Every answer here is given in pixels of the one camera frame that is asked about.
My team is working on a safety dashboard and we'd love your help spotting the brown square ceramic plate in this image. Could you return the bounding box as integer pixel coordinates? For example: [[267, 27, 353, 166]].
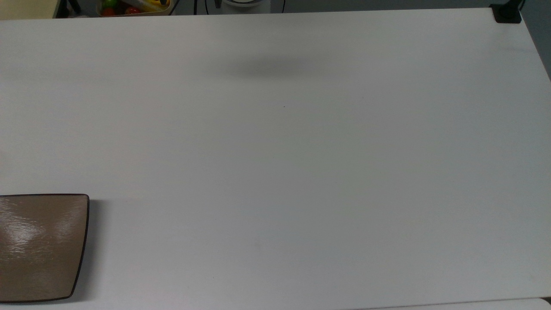
[[0, 194, 90, 304]]

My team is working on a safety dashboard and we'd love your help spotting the beige basket of toy fruit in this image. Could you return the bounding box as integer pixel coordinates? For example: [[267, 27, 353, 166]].
[[96, 0, 172, 17]]

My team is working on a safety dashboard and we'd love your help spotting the yellow toy fruit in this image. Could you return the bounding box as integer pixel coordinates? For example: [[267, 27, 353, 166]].
[[137, 0, 169, 11]]

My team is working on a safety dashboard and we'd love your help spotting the black table clamp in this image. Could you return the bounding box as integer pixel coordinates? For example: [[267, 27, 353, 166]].
[[490, 3, 523, 24]]

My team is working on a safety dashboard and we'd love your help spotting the beige cabinet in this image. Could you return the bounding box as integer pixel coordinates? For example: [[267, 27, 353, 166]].
[[0, 0, 60, 21]]

